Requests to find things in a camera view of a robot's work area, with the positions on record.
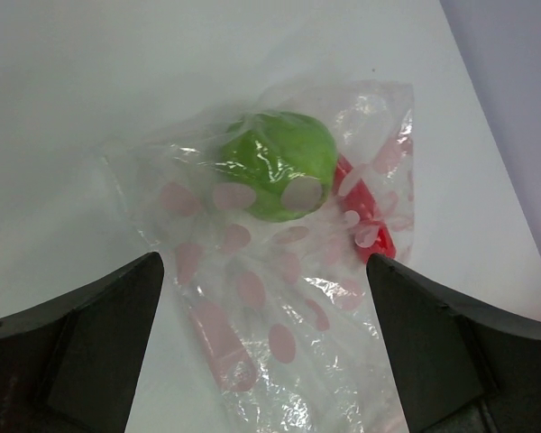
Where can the clear zip top bag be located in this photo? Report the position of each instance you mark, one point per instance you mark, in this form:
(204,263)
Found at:
(279,316)

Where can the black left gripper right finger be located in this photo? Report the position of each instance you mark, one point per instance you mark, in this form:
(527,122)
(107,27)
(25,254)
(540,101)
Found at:
(459,364)

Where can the green fake lime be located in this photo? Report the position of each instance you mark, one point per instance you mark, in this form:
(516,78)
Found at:
(286,158)

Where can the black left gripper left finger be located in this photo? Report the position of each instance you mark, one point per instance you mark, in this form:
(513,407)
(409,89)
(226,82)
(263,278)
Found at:
(72,363)

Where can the red fake chili pepper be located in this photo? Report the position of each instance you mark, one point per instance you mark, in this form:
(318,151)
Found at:
(370,233)

